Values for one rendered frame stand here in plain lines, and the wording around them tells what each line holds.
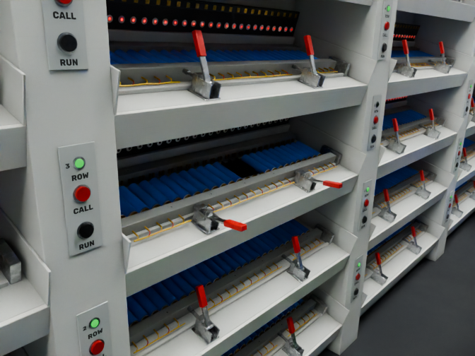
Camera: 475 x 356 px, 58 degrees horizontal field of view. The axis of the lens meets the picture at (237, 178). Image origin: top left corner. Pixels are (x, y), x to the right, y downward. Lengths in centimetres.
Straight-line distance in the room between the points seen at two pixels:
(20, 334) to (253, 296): 45
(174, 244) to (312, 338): 57
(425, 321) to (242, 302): 72
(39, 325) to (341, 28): 79
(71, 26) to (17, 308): 30
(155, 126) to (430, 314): 112
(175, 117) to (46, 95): 17
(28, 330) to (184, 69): 38
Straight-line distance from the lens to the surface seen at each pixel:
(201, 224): 65
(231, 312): 81
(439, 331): 140
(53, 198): 48
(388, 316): 140
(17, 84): 45
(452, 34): 164
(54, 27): 46
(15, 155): 46
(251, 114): 66
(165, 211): 63
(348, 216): 104
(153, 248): 60
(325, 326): 114
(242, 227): 60
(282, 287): 89
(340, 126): 100
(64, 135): 47
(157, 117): 53
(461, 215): 202
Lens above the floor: 76
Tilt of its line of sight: 17 degrees down
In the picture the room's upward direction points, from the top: 1 degrees clockwise
